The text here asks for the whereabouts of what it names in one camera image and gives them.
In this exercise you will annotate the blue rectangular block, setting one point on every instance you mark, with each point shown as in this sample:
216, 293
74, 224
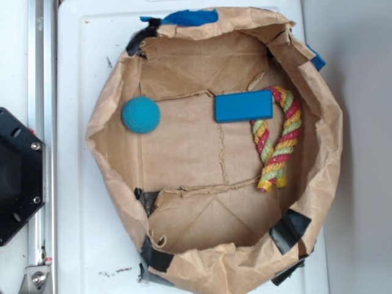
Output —
244, 106

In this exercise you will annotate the black tape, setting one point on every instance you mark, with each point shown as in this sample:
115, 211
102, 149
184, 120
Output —
150, 31
289, 230
147, 199
158, 260

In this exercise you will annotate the black tape inner left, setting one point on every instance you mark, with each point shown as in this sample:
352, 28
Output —
147, 199

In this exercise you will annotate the black tape bottom left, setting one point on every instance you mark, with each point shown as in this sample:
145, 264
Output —
158, 260

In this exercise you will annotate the aluminium extrusion rail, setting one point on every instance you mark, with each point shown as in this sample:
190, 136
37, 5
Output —
42, 98

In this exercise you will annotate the blue tape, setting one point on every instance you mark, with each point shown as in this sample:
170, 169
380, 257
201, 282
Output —
186, 18
318, 62

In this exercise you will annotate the multicolour twisted rope toy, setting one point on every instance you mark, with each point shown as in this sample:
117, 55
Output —
274, 157

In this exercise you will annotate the blue tape top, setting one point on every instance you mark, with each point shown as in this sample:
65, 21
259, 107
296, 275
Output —
186, 18

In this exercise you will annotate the teal dimpled ball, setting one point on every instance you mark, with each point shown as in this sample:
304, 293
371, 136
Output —
141, 115

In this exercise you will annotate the black tape lower right edge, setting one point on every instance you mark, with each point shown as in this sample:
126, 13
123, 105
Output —
285, 274

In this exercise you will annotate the black tape top left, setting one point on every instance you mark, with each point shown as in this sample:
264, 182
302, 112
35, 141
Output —
150, 31

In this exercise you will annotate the blue tape right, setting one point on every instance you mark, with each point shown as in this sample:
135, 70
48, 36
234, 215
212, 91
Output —
318, 62

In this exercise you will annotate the metal corner bracket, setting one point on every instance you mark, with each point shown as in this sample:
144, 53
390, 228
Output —
37, 280

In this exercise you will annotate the black tape bottom right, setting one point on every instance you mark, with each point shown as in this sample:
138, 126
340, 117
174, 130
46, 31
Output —
289, 230

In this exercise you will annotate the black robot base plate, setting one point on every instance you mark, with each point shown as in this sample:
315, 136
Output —
21, 175

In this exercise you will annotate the white plastic board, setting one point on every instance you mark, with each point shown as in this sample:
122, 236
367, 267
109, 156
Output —
95, 252

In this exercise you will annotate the brown paper bag tray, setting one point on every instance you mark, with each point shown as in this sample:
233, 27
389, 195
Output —
210, 214

